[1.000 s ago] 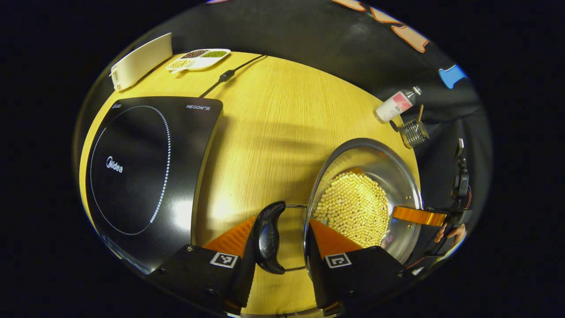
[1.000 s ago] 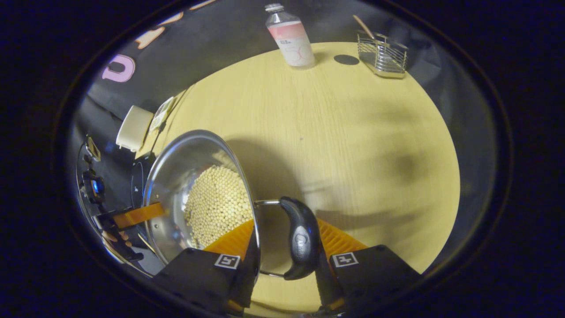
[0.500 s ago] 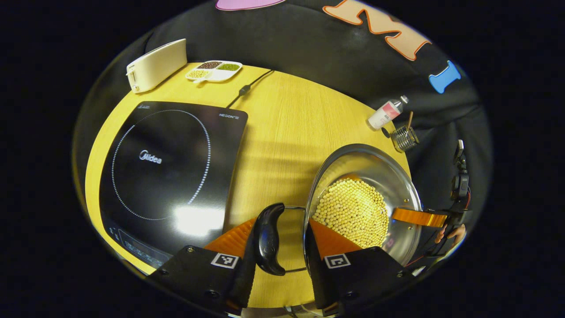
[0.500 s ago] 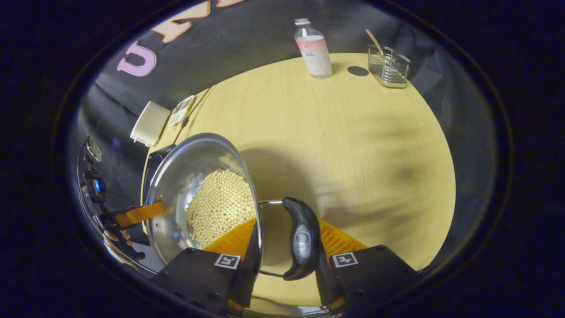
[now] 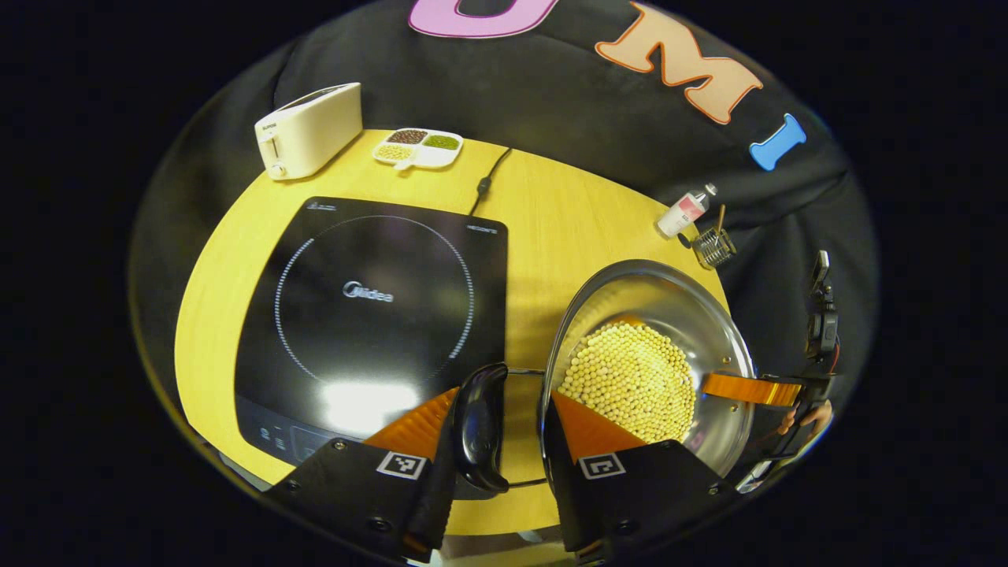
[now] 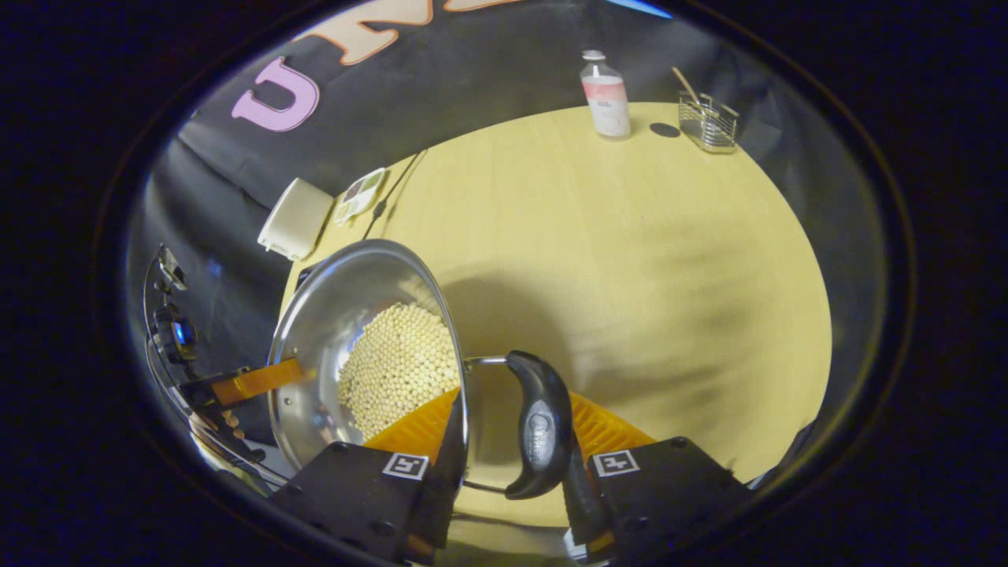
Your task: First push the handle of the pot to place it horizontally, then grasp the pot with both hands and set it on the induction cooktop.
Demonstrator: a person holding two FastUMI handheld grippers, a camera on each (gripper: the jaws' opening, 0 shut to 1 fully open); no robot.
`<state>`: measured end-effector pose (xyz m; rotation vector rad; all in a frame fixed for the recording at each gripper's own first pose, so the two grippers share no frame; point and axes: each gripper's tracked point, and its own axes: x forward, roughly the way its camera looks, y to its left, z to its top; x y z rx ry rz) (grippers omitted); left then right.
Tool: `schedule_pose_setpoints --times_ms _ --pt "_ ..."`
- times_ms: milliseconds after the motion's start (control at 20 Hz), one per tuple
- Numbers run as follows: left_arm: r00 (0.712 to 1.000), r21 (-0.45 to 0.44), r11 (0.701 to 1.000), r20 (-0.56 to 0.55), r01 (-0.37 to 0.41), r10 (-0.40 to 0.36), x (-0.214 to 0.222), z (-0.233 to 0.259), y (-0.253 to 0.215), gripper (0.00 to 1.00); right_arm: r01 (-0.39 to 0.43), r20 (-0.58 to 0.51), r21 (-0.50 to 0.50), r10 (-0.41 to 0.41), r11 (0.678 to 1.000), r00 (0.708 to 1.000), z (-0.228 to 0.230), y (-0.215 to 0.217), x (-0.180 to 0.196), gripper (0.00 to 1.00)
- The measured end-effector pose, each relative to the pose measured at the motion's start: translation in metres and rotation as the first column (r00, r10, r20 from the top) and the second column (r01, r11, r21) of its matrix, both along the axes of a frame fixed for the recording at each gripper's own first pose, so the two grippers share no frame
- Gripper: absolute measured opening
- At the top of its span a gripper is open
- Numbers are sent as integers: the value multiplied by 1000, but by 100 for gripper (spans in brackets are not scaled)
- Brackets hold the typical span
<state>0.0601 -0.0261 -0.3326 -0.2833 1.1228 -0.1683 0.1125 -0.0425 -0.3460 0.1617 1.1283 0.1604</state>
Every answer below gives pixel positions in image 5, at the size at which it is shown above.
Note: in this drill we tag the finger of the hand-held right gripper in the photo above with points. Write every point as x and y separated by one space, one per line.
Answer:
748 388

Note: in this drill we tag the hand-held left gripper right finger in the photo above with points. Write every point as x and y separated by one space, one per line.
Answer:
559 488

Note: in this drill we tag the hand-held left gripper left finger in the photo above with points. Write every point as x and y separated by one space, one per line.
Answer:
438 512

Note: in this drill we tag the stainless steel pot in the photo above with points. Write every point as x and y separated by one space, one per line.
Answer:
669 299

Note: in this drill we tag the black induction cooktop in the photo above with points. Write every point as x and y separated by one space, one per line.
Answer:
370 260

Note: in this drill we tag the pile of soybeans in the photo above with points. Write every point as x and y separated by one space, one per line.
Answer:
630 378

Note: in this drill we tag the small glass jar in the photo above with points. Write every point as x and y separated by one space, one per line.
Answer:
714 248

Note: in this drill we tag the wooden stick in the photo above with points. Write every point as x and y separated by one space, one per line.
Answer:
720 216

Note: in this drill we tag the small black cap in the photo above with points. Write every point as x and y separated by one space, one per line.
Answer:
683 240

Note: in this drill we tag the clear bottle with pink label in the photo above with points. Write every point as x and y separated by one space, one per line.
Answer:
681 214

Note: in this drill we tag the black backdrop cloth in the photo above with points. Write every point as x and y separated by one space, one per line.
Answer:
591 118

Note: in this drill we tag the white divided bean dish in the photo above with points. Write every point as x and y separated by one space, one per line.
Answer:
429 157

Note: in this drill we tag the white toaster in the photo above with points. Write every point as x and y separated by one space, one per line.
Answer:
307 130

